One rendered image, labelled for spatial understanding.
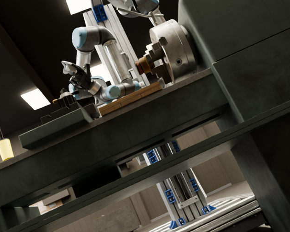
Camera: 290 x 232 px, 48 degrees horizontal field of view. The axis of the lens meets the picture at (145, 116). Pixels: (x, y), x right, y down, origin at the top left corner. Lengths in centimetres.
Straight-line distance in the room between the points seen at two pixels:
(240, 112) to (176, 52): 42
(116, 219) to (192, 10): 728
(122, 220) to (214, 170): 422
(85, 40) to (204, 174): 966
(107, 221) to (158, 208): 300
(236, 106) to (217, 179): 1000
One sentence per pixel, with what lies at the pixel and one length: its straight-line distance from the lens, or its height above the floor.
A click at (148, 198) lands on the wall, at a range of 1103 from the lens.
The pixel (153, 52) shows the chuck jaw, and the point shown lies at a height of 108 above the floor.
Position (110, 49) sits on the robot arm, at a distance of 200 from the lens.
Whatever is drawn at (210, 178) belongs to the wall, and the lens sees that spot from 1133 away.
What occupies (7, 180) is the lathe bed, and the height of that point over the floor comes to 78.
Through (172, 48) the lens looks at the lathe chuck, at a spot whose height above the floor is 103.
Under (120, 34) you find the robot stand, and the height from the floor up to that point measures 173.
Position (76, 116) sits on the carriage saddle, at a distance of 144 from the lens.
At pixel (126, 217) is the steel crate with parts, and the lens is 850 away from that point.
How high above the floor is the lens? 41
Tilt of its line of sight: 15 degrees up
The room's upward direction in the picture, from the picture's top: 25 degrees counter-clockwise
